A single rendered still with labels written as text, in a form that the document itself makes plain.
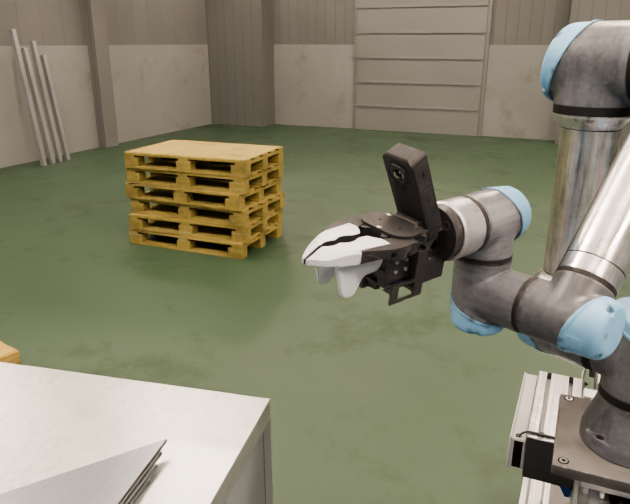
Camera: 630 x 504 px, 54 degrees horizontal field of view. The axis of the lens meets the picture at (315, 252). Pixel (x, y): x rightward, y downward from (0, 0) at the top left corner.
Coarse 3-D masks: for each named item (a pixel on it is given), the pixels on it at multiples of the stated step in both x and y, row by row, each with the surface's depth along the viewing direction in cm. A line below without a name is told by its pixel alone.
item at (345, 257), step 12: (360, 240) 64; (372, 240) 64; (384, 240) 64; (324, 252) 61; (336, 252) 61; (348, 252) 61; (360, 252) 61; (312, 264) 61; (324, 264) 61; (336, 264) 61; (348, 264) 61; (360, 264) 63; (372, 264) 65; (336, 276) 62; (348, 276) 63; (360, 276) 64; (348, 288) 64
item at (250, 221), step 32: (128, 160) 505; (160, 160) 531; (192, 160) 490; (224, 160) 473; (256, 160) 484; (128, 192) 520; (160, 192) 539; (192, 192) 503; (224, 192) 482; (256, 192) 500; (160, 224) 539; (192, 224) 506; (224, 224) 491; (256, 224) 502; (224, 256) 497
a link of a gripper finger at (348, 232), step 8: (344, 224) 67; (352, 224) 67; (328, 232) 65; (336, 232) 65; (344, 232) 65; (352, 232) 65; (320, 240) 63; (328, 240) 63; (336, 240) 64; (344, 240) 65; (352, 240) 65; (312, 248) 61; (304, 256) 61; (320, 272) 65; (328, 272) 66; (320, 280) 66; (328, 280) 67
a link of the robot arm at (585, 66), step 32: (576, 32) 88; (608, 32) 85; (544, 64) 92; (576, 64) 88; (608, 64) 84; (576, 96) 89; (608, 96) 87; (576, 128) 91; (608, 128) 90; (576, 160) 92; (608, 160) 92; (576, 192) 94; (576, 224) 95; (544, 256) 102; (544, 352) 106
